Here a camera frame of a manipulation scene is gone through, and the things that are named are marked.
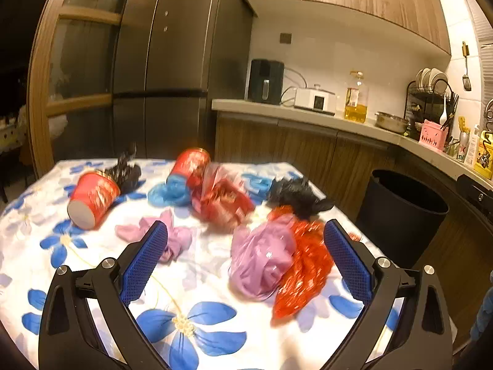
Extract power cable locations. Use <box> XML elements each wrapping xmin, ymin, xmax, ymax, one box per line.
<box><xmin>280</xmin><ymin>67</ymin><xmax>308</xmax><ymax>105</ymax></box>

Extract large red paper cup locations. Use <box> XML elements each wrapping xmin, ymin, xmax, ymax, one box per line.
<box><xmin>67</xmin><ymin>171</ymin><xmax>121</xmax><ymax>230</ymax></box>

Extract black trash bin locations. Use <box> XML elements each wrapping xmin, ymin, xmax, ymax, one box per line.
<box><xmin>355</xmin><ymin>170</ymin><xmax>450</xmax><ymax>270</ymax></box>

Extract small red paper cup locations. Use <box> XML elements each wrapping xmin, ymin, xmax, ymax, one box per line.
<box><xmin>166</xmin><ymin>147</ymin><xmax>211</xmax><ymax>191</ymax></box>

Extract red printed plastic bag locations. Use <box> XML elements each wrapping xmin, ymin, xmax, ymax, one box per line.
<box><xmin>190</xmin><ymin>164</ymin><xmax>257</xmax><ymax>232</ymax></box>

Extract steel bowl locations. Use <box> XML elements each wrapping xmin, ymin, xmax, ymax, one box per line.
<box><xmin>375</xmin><ymin>111</ymin><xmax>409</xmax><ymax>135</ymax></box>

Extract cooking oil bottle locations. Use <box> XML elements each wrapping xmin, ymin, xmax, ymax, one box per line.
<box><xmin>344</xmin><ymin>70</ymin><xmax>369</xmax><ymax>124</ymax></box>

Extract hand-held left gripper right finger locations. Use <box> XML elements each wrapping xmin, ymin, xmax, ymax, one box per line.
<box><xmin>321</xmin><ymin>219</ymin><xmax>453</xmax><ymax>370</ymax></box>

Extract white plastic bottle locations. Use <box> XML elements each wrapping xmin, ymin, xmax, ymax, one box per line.
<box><xmin>464</xmin><ymin>124</ymin><xmax>481</xmax><ymax>167</ymax></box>

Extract yellow package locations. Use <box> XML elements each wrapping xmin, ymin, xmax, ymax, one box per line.
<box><xmin>474</xmin><ymin>130</ymin><xmax>493</xmax><ymax>180</ymax></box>

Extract dark steel refrigerator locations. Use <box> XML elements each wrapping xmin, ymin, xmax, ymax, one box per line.
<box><xmin>112</xmin><ymin>0</ymin><xmax>255</xmax><ymax>160</ymax></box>

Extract wooden kitchen counter cabinet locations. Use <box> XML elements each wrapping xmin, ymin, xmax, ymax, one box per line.
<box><xmin>212</xmin><ymin>99</ymin><xmax>493</xmax><ymax>351</ymax></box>

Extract blue plastic bag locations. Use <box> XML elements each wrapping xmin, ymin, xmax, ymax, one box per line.
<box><xmin>147</xmin><ymin>179</ymin><xmax>193</xmax><ymax>208</ymax></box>

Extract person's right hand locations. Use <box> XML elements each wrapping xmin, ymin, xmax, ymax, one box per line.
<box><xmin>472</xmin><ymin>277</ymin><xmax>493</xmax><ymax>343</ymax></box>

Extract hanging metal spatula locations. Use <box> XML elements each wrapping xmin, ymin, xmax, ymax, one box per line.
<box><xmin>461</xmin><ymin>42</ymin><xmax>472</xmax><ymax>92</ymax></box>

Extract wooden framed glass door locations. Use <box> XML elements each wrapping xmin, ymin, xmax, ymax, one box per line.
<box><xmin>27</xmin><ymin>0</ymin><xmax>139</xmax><ymax>178</ymax></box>

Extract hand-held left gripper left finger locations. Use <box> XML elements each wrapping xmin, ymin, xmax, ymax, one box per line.
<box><xmin>39</xmin><ymin>220</ymin><xmax>172</xmax><ymax>370</ymax></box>

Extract purple plastic bag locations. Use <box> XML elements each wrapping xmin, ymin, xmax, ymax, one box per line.
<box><xmin>228</xmin><ymin>214</ymin><xmax>299</xmax><ymax>302</ymax></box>

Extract blue floral tablecloth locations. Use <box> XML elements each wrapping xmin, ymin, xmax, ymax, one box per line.
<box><xmin>0</xmin><ymin>158</ymin><xmax>459</xmax><ymax>370</ymax></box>

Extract pink utensil holder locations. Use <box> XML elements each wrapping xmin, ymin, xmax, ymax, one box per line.
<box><xmin>419</xmin><ymin>120</ymin><xmax>449</xmax><ymax>151</ymax></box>

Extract dining table with cloth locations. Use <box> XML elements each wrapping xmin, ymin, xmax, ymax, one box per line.
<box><xmin>0</xmin><ymin>112</ymin><xmax>28</xmax><ymax>155</ymax></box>

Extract white electric cooker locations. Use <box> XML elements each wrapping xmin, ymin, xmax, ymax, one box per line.
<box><xmin>293</xmin><ymin>84</ymin><xmax>336</xmax><ymax>116</ymax></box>

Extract small pink plastic bag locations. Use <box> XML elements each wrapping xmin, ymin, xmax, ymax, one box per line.
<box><xmin>115</xmin><ymin>209</ymin><xmax>193</xmax><ymax>263</ymax></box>

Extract black stove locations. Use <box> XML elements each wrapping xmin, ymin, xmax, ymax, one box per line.
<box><xmin>456</xmin><ymin>173</ymin><xmax>493</xmax><ymax>212</ymax></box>

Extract crumpled black plastic bag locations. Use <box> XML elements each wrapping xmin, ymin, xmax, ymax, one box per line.
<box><xmin>103</xmin><ymin>142</ymin><xmax>142</xmax><ymax>195</ymax></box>
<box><xmin>266</xmin><ymin>176</ymin><xmax>335</xmax><ymax>220</ymax></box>

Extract black dish rack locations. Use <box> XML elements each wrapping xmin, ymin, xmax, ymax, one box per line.
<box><xmin>404</xmin><ymin>79</ymin><xmax>455</xmax><ymax>139</ymax></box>

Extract orange-red plastic bag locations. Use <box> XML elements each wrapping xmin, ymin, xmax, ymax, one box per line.
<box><xmin>270</xmin><ymin>206</ymin><xmax>336</xmax><ymax>319</ymax></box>

